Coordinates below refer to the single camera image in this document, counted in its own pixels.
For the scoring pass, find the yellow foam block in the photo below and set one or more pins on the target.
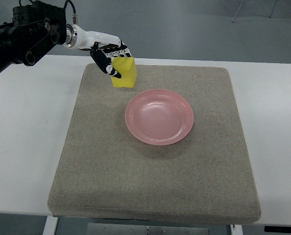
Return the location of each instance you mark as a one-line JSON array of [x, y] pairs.
[[127, 68]]

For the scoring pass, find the white table leg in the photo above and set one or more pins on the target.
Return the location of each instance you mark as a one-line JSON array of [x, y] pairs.
[[50, 225]]

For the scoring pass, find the metal bracket under table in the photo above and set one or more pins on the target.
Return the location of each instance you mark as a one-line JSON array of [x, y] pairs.
[[122, 229]]

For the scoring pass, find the metal chair legs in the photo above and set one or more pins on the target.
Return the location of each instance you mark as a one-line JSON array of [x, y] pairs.
[[255, 8]]

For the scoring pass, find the beige fabric mat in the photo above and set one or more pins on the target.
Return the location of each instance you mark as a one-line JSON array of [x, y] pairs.
[[105, 172]]

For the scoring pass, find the pink plate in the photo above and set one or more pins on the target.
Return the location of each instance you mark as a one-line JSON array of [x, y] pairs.
[[159, 117]]

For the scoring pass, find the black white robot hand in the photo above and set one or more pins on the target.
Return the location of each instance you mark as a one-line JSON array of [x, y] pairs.
[[102, 47]]

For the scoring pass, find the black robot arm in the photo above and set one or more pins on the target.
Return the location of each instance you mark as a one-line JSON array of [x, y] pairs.
[[34, 31]]

